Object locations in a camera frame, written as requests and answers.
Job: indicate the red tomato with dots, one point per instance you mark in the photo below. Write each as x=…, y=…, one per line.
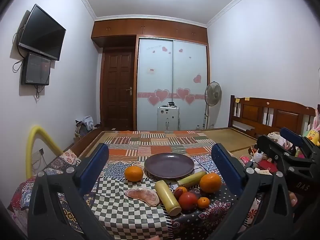
x=188, y=201

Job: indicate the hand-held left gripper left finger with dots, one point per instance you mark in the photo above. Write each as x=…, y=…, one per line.
x=93, y=167

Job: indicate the person's right hand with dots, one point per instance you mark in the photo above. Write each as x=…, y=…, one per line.
x=293, y=200

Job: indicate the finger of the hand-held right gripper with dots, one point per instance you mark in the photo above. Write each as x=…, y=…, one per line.
x=270, y=146
x=295, y=136

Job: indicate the pink heart stickers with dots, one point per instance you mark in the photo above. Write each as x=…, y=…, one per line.
x=161, y=95

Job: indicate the white card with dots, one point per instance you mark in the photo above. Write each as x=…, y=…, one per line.
x=265, y=173

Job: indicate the pink packet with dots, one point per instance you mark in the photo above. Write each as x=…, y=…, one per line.
x=244, y=159

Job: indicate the purple plate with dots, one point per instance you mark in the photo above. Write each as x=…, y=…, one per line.
x=170, y=165

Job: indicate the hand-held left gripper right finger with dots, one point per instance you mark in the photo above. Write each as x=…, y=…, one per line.
x=225, y=165

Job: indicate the yellow foam tube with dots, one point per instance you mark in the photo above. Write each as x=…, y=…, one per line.
x=31, y=150

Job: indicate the large orange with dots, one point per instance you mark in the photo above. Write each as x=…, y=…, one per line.
x=133, y=173
x=210, y=183

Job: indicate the dark red jujube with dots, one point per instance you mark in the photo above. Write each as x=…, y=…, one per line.
x=177, y=193

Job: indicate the dark red pouch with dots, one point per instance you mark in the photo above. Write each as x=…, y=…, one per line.
x=267, y=166

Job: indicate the wooden overhead cabinet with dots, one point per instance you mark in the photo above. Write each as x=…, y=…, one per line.
x=150, y=27

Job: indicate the small tangerine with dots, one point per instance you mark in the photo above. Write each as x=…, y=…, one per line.
x=182, y=189
x=203, y=203

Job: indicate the beige plush toy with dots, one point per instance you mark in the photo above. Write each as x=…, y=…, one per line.
x=274, y=136

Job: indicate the standing fan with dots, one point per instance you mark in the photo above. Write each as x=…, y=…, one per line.
x=213, y=92

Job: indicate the pink rabbit plush toy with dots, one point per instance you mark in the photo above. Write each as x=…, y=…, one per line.
x=317, y=122

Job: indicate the wooden bed headboard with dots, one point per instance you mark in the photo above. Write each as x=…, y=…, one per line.
x=252, y=112

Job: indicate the black wall television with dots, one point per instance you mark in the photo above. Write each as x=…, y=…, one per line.
x=42, y=33

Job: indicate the white bottle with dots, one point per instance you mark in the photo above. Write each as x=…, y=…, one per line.
x=257, y=158

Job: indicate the pile of clothes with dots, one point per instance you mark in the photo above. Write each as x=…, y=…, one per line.
x=85, y=125

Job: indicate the frosted sliding door wardrobe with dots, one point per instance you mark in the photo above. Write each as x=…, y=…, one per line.
x=172, y=80

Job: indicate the white boxy case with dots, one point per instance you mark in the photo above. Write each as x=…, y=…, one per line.
x=168, y=118

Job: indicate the brown wooden door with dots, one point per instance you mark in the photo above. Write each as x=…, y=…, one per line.
x=117, y=92

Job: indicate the checkered tile-print cloth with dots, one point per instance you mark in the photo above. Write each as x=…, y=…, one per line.
x=125, y=217

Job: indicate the striped patchwork blanket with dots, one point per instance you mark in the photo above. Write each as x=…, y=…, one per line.
x=160, y=142

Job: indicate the wooden bed rail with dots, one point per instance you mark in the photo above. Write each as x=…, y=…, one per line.
x=82, y=142

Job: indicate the yellow chick plush toy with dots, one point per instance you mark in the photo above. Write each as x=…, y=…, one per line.
x=312, y=137

